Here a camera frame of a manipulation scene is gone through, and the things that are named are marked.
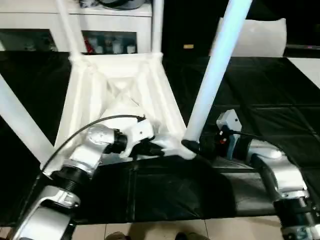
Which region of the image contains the black padded work mat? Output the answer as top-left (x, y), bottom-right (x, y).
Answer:
top-left (0, 49), bottom-right (320, 227)

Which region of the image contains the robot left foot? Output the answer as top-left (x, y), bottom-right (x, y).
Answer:
top-left (104, 231), bottom-right (131, 240)

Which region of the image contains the white flat board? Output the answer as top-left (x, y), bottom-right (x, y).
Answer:
top-left (286, 57), bottom-right (320, 90)

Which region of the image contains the grey black helmet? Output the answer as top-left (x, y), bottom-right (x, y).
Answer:
top-left (99, 0), bottom-right (148, 10)

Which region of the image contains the white cabinet with glass doors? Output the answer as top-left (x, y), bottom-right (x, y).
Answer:
top-left (0, 0), bottom-right (153, 55)

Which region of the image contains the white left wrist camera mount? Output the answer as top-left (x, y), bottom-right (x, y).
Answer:
top-left (122, 117), bottom-right (157, 158)

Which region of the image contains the black left wrist camera cable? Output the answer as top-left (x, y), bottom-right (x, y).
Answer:
top-left (23, 113), bottom-right (147, 213)

